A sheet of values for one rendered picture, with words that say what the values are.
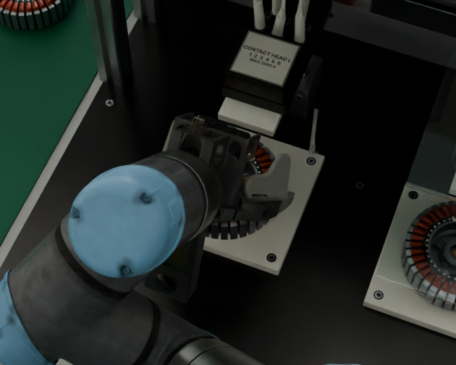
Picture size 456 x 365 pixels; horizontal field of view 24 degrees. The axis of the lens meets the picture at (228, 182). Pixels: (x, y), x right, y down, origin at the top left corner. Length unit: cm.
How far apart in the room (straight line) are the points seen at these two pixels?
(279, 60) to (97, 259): 38
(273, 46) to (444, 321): 32
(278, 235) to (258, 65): 18
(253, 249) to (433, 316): 20
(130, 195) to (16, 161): 49
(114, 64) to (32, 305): 46
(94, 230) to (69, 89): 53
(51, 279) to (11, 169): 44
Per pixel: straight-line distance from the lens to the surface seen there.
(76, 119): 123
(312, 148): 115
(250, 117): 106
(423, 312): 109
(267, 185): 100
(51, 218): 115
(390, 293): 109
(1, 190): 120
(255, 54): 106
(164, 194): 75
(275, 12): 111
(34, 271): 80
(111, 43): 116
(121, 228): 74
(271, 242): 110
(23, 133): 123
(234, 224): 103
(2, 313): 81
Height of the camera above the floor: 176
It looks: 60 degrees down
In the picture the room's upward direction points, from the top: straight up
